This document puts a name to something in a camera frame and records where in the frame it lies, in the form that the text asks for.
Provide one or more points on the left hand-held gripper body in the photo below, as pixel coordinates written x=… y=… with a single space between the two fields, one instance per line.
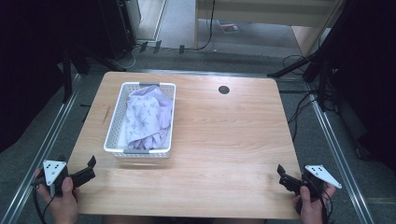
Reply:
x=53 y=170

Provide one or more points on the light purple patterned cloth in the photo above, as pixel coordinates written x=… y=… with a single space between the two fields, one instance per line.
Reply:
x=144 y=116

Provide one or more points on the book with red cover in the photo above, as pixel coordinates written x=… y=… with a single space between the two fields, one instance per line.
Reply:
x=228 y=27

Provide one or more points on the white plastic basket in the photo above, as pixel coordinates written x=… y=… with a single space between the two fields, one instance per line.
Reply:
x=112 y=137

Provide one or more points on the black tripod stand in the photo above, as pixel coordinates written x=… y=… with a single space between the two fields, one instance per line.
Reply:
x=322 y=81
x=66 y=74

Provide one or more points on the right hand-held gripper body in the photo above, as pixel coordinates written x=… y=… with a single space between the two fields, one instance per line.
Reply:
x=317 y=176

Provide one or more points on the metal floor rail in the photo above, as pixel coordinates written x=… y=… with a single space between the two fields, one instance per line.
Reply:
x=339 y=155
x=37 y=158

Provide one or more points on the black cabinet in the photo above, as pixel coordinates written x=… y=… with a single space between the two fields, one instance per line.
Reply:
x=120 y=28

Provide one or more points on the person's right hand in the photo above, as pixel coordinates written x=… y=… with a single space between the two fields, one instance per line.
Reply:
x=311 y=208

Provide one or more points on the person's left hand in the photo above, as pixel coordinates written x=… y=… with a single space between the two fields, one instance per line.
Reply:
x=65 y=205

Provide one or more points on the light wooden furniture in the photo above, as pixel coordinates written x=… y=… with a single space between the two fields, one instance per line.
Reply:
x=264 y=12

